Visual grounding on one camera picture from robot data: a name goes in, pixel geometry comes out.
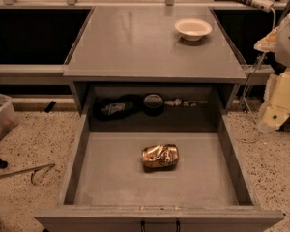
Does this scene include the black bag behind drawer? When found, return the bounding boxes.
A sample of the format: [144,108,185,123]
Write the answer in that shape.
[93,95,142,121]

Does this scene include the white cable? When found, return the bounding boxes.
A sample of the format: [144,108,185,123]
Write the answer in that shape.
[235,7,278,145]

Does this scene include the small black block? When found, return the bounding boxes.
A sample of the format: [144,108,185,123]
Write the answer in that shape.
[44,101,56,113]

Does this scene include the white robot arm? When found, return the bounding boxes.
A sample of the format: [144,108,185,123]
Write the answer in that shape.
[254,12,290,132]

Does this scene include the clear plastic bin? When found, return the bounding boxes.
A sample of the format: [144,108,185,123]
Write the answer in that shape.
[0,94,19,140]

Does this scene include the white bowl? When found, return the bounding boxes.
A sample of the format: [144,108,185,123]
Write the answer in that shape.
[175,18,212,42]

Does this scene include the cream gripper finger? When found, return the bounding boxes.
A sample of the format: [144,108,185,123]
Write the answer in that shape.
[257,69,290,133]

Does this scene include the round black tape roll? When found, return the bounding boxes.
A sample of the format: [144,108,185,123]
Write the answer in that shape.
[143,94,164,116]

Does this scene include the metal rod on floor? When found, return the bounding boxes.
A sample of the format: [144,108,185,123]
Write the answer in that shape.
[0,163,55,180]

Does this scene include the grey counter cabinet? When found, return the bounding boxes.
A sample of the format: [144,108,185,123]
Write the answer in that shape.
[63,5,248,114]

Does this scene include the grey open drawer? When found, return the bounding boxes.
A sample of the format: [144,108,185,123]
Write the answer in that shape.
[33,83,285,232]

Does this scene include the crushed orange can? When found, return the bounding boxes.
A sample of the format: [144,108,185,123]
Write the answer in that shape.
[142,144,179,170]

